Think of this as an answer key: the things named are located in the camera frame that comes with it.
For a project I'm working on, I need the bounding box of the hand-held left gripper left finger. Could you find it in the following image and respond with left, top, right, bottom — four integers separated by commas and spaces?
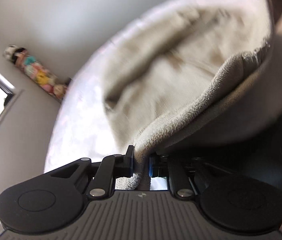
51, 145, 134, 200

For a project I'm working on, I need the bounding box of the pink dotted bed cover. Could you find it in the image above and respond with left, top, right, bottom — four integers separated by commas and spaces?
43, 75, 168, 190

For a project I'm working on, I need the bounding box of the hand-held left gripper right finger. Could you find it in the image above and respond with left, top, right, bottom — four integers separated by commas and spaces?
149, 154, 221, 200

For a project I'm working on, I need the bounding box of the clear tube of plush toys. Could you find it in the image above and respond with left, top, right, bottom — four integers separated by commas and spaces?
4, 44, 69, 103

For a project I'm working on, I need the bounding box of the beige fleece hoodie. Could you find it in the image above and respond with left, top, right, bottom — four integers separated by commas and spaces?
101, 0, 282, 190

